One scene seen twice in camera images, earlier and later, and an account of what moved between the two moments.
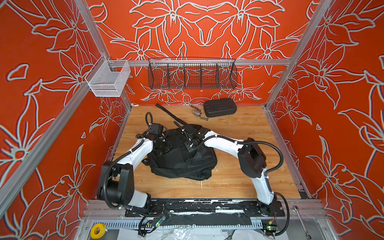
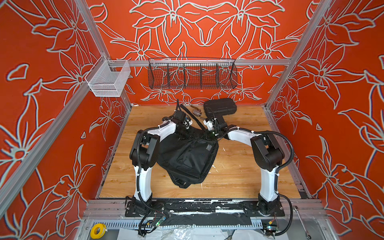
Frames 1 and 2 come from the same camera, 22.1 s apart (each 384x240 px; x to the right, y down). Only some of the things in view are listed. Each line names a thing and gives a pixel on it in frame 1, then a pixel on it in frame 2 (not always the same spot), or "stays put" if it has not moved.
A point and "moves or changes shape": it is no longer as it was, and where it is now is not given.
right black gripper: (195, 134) to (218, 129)
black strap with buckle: (174, 117) to (192, 116)
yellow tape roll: (101, 233) stays put
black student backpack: (178, 163) moves or changes shape
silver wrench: (309, 237) stays put
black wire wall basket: (192, 73) stays put
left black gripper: (169, 145) to (187, 136)
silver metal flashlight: (197, 113) stays put
